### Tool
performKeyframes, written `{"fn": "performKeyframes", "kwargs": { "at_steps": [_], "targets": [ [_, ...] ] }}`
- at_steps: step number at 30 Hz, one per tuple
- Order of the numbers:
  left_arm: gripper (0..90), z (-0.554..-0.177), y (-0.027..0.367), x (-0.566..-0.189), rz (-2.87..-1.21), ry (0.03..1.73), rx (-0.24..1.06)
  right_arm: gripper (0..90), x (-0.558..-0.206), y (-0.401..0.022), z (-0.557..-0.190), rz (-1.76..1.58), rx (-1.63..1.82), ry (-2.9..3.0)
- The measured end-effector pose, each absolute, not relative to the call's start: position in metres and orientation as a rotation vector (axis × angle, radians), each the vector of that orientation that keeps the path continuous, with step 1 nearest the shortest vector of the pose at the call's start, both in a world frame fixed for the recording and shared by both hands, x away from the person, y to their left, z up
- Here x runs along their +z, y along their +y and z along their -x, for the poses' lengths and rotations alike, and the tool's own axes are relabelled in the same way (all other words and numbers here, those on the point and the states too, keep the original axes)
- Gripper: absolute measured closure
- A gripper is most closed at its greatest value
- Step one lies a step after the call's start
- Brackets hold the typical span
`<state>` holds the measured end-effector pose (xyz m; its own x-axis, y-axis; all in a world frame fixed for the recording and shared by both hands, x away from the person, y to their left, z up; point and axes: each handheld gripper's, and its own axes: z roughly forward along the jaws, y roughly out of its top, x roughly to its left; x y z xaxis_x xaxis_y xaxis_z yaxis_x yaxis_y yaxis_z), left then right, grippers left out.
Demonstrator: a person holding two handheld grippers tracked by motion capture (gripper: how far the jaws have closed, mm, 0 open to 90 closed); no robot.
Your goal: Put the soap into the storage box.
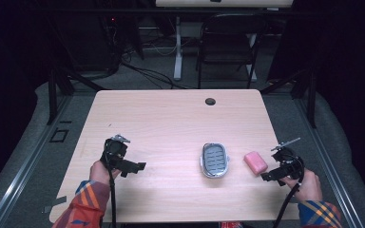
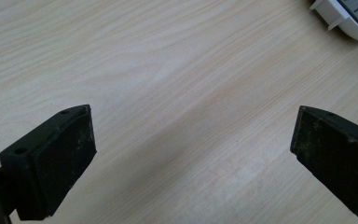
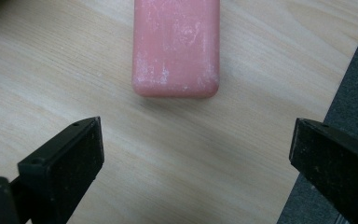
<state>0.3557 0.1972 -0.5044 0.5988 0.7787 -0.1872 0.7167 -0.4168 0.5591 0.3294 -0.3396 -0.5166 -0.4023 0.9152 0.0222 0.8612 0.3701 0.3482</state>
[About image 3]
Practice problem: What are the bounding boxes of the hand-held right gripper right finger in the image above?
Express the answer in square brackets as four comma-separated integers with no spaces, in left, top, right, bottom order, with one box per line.
[288,117,358,224]

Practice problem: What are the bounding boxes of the pink soap bar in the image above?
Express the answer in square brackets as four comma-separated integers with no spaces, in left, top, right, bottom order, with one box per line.
[131,0,221,100]

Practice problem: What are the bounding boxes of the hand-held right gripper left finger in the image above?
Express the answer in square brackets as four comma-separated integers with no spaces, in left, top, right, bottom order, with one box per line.
[10,116,105,224]

